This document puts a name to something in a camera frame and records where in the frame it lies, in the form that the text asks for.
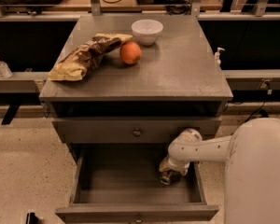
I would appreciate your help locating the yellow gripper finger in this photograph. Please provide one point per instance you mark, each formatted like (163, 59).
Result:
(164, 166)

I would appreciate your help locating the silver redbull can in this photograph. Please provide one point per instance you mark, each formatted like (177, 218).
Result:
(169, 177)

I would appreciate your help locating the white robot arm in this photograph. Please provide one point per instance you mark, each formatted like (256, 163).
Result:
(252, 168)

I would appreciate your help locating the closed grey top drawer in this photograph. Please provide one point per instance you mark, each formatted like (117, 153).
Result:
(120, 130)

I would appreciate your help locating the round brass drawer knob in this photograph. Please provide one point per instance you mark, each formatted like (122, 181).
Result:
(137, 132)

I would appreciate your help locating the open grey middle drawer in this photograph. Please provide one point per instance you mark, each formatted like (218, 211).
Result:
(122, 183)

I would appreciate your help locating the grey wooden drawer cabinet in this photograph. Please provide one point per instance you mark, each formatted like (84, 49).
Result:
(176, 78)

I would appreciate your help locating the orange fruit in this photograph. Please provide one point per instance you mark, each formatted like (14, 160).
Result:
(130, 53)

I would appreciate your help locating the small white pump bottle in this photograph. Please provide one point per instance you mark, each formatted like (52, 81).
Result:
(217, 55)

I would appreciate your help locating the brown yellow chip bag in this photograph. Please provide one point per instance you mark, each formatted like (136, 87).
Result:
(86, 57)

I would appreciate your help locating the white ceramic bowl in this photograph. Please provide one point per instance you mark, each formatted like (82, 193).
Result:
(146, 32)

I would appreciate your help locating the clear sanitizer bottle left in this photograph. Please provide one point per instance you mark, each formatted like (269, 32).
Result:
(5, 72)

